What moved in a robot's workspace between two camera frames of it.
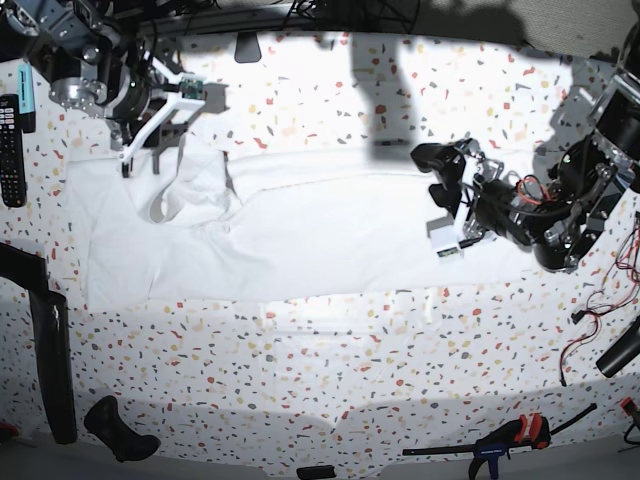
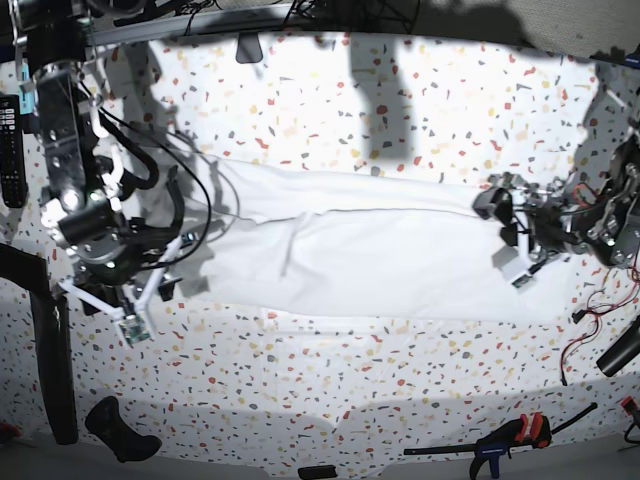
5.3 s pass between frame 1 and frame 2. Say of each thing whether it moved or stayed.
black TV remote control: stayed
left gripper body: moved
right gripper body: moved
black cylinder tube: stayed
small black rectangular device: stayed
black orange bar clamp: stayed
